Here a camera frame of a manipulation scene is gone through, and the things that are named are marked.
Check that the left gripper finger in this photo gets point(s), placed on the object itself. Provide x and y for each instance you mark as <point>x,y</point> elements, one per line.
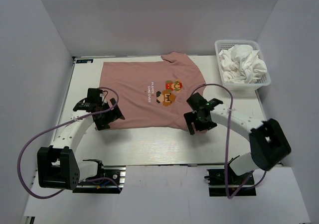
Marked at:
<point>102,121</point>
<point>116,112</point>

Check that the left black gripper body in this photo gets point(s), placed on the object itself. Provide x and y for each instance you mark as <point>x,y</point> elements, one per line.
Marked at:
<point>104,106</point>

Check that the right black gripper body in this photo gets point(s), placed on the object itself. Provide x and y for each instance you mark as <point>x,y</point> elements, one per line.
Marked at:
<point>205,124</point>

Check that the pink printed t shirt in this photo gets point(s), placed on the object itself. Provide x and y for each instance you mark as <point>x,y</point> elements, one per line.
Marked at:
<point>153,94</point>

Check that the white t shirt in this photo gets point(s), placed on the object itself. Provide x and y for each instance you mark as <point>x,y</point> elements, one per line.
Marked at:
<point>241,64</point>

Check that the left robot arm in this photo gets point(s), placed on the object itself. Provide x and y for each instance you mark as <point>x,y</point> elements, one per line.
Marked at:
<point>58,167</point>

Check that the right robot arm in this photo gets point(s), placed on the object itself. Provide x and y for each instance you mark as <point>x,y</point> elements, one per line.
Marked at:
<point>268,143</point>

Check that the white plastic basket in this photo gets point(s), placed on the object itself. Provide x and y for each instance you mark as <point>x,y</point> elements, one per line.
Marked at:
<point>226,44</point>

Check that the dark label sticker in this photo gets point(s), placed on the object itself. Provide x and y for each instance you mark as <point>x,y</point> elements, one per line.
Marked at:
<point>84,61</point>

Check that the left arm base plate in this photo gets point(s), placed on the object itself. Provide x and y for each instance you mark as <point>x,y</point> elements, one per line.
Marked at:
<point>111,182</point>

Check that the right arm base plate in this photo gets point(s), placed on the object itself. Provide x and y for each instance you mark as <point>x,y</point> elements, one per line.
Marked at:
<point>215,179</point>

